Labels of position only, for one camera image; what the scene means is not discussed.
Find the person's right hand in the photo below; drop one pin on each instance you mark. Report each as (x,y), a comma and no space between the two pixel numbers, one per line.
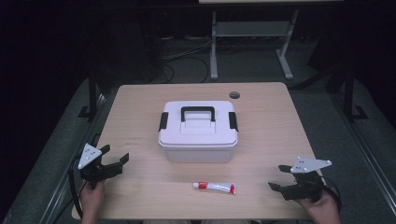
(323,208)

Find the black metal stand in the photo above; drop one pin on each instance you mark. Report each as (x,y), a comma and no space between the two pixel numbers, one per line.
(350,99)
(92,99)

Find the white plastic storage box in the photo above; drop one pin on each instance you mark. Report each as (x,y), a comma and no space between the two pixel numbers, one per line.
(199,154)

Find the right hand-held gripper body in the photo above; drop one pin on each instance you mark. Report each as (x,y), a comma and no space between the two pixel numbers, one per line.
(306,186)

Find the aluminium rail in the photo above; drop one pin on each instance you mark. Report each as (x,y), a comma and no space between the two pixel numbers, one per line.
(62,183)
(367,155)

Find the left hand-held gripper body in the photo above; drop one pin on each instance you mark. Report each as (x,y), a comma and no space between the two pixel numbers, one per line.
(88,155)

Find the red and white tube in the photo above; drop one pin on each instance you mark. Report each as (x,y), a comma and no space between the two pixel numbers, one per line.
(214,187)

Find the person's left hand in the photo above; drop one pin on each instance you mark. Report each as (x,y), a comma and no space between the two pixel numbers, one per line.
(91,199)

